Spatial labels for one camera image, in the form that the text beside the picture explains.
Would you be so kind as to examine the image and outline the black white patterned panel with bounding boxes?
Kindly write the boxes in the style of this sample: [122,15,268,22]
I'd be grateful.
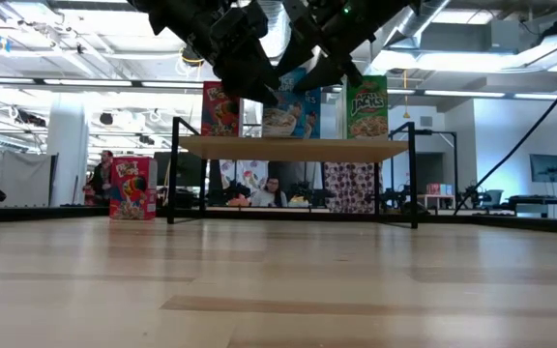
[323,161,385,215]

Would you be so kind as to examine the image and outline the pink and blue small boxes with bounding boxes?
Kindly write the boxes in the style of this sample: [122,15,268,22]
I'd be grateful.
[425,182,454,196]

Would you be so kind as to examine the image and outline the wooden shelf with black legs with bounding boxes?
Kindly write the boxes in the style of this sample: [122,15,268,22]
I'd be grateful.
[166,115,420,231]

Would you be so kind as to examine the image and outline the green Apple Jacks cereal box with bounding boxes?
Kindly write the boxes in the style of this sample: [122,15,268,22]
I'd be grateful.
[344,74,390,141]

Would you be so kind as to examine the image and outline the white panel with coloured dots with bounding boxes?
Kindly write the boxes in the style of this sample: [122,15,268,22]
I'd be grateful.
[219,159,271,194]

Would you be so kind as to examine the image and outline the black monitor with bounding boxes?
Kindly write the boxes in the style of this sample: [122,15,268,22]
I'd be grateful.
[153,151,203,189]

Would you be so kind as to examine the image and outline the silver ribbed ventilation duct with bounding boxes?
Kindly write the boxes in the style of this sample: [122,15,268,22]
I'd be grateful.
[257,0,293,62]

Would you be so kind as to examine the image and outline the long ceiling light bar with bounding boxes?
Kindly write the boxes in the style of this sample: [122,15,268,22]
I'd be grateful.
[0,76,557,102]

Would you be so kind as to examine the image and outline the black metal rack frame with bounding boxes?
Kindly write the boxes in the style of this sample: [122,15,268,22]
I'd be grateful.
[388,128,459,210]

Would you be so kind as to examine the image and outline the black overhead camera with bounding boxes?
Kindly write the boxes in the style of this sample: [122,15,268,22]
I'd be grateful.
[180,45,207,68]

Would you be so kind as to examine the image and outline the person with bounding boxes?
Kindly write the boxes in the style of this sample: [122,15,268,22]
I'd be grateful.
[83,149,115,207]
[250,176,289,208]

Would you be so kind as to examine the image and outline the black desk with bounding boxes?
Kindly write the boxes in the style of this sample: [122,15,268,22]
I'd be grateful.
[507,163,557,210]

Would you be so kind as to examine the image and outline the grey monitor on arm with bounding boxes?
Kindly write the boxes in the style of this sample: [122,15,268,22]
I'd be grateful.
[529,153,557,184]

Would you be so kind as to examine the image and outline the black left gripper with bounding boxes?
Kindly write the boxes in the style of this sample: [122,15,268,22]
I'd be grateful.
[181,0,282,106]

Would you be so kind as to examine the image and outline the red Froot Loops cereal box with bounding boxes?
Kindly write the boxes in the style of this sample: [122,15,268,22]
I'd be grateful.
[108,156,159,221]
[200,80,245,138]

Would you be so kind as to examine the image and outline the grey partition screen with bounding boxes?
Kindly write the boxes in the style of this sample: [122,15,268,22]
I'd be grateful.
[0,151,60,208]

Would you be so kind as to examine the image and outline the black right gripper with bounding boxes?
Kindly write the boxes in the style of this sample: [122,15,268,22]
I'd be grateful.
[276,0,396,94]

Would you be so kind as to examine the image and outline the white round column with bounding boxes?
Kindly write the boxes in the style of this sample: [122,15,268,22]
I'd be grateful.
[45,94,90,208]

